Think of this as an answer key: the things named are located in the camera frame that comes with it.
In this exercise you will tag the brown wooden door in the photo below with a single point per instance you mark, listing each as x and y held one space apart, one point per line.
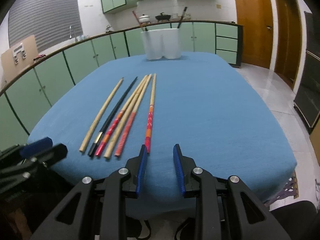
257 20

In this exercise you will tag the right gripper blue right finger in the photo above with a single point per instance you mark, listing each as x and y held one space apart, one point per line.
178 162

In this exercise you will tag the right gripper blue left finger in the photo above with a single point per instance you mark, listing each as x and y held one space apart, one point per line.
143 156

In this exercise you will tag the purple woven stool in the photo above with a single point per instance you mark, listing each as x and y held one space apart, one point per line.
289 190

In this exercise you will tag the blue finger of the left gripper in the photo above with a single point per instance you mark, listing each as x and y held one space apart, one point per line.
34 148
47 158

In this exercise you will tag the green lower kitchen cabinets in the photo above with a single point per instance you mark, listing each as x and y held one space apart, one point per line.
29 95

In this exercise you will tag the white pot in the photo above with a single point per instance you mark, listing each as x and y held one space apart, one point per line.
144 19

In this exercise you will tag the chrome kitchen faucet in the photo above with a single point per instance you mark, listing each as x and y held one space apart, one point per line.
72 33

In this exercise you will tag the white double utensil holder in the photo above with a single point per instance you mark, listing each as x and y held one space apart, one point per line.
162 43

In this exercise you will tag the red cloth on counter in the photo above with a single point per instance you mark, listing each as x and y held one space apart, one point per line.
40 56

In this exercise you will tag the grey window blind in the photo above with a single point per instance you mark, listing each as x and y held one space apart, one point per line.
48 20

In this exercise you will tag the black wok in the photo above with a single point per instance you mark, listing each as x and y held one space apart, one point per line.
162 17

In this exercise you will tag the black glass cabinet appliance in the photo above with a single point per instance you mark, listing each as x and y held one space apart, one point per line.
306 101

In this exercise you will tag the cardboard board with device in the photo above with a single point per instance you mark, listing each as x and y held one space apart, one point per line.
19 57

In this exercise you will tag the open wooden doorway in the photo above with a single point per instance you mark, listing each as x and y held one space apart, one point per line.
289 41

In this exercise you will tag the person's dark knee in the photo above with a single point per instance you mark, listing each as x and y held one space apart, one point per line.
300 219

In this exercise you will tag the black chopstick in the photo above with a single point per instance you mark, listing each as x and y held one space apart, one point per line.
182 17
108 121

